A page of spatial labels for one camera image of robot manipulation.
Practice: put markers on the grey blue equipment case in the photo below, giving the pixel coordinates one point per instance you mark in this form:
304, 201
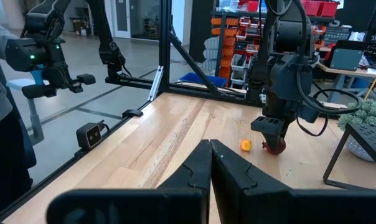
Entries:
346, 59

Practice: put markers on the blue flat board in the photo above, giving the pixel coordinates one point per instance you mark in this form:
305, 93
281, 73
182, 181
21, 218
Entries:
203, 80

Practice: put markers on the small orange toy fruit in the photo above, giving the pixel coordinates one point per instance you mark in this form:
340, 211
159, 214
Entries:
246, 145

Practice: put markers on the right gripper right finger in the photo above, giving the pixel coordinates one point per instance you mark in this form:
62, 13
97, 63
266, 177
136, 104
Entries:
253, 202

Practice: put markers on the small black depth camera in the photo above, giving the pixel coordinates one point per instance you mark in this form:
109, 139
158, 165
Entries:
89, 136

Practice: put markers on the clear plastic bin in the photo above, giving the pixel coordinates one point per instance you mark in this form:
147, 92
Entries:
228, 4

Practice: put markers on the red storage bin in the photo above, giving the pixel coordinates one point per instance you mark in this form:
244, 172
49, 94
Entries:
247, 5
328, 9
311, 7

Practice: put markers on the green succulent in white pot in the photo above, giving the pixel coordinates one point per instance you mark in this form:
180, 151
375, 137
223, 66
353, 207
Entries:
368, 115

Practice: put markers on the silver frame bracket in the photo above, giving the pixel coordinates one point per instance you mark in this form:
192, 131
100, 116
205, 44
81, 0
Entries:
156, 82

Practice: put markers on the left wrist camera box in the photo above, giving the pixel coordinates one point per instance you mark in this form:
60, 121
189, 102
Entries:
309, 112

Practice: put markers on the person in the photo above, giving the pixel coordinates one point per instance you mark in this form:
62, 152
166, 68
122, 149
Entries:
1, 109

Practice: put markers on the silver arm base bracket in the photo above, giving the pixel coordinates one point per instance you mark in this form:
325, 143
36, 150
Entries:
262, 98

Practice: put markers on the wooden workbench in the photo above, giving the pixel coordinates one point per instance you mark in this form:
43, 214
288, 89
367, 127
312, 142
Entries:
353, 73

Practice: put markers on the black frame clip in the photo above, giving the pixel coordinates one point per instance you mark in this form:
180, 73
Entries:
132, 113

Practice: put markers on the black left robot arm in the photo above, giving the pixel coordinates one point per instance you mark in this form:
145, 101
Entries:
287, 34

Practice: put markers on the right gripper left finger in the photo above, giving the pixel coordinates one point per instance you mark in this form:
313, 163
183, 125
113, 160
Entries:
188, 199

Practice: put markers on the black perforated metal rack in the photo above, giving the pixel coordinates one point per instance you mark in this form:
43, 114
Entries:
368, 137

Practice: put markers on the dark red toy pomegranate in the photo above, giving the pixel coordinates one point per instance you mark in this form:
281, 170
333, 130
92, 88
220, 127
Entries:
275, 148

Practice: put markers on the parts bin shelving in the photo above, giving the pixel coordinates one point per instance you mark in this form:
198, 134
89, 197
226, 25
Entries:
228, 46

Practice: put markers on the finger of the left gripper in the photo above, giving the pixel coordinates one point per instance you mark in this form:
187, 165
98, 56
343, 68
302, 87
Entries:
266, 125
288, 130

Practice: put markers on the small drawers cabinet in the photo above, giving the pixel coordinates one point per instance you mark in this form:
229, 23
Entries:
332, 35

